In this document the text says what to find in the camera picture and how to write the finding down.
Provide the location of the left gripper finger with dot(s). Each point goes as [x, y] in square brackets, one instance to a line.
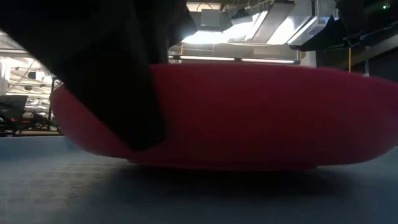
[136, 118]

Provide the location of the red plate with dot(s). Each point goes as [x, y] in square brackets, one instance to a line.
[248, 118]

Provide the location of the long ceiling light tube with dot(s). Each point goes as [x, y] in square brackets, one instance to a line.
[217, 58]

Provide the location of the dark computer monitor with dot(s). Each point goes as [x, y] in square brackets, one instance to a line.
[12, 107]

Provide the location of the grey ceiling box unit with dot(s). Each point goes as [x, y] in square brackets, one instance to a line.
[211, 19]

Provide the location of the silver square air duct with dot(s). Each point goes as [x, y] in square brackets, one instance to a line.
[298, 25]

